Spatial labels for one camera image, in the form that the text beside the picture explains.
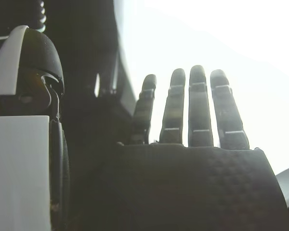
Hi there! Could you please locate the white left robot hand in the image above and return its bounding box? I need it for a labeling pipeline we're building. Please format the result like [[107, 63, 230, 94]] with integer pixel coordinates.
[[0, 25, 289, 231]]

